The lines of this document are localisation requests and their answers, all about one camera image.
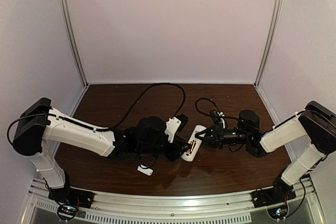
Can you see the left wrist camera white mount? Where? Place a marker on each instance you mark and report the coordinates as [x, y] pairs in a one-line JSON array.
[[174, 125]]

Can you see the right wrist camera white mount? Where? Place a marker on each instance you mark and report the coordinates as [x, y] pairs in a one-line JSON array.
[[217, 118]]

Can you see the circuit board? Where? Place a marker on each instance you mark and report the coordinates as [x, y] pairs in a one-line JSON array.
[[278, 213], [66, 212]]

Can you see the left circuit board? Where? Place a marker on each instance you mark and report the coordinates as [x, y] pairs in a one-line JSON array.
[[66, 212]]

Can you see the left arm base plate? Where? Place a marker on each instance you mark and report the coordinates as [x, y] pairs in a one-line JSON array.
[[71, 196]]

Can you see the left aluminium corner post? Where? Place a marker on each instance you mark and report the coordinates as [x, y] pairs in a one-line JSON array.
[[72, 42]]

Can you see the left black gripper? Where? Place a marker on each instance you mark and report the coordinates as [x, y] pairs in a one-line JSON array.
[[175, 150]]

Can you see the orange battery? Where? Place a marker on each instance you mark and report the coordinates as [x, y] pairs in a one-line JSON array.
[[190, 149]]

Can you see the right aluminium corner post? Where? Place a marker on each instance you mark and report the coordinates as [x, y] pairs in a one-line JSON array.
[[276, 11]]

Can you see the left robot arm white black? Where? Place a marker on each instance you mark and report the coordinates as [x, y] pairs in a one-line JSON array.
[[41, 123]]

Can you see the white remote control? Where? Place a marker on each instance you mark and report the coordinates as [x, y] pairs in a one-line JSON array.
[[190, 157]]

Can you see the right circuit board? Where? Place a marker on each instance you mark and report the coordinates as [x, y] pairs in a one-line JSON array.
[[278, 213]]

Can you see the aluminium corner post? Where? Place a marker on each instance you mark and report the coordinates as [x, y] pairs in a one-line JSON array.
[[72, 42], [276, 11]]

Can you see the white battery cover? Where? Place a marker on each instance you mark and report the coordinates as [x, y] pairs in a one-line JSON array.
[[145, 170]]

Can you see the front aluminium rail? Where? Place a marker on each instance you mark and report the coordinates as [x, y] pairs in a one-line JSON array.
[[121, 208]]

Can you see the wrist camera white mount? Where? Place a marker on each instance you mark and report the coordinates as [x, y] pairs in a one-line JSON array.
[[217, 118], [174, 125]]

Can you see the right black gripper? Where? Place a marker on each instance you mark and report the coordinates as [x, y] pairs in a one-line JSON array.
[[217, 135]]

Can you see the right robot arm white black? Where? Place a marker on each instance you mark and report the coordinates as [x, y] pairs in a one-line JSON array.
[[315, 122]]

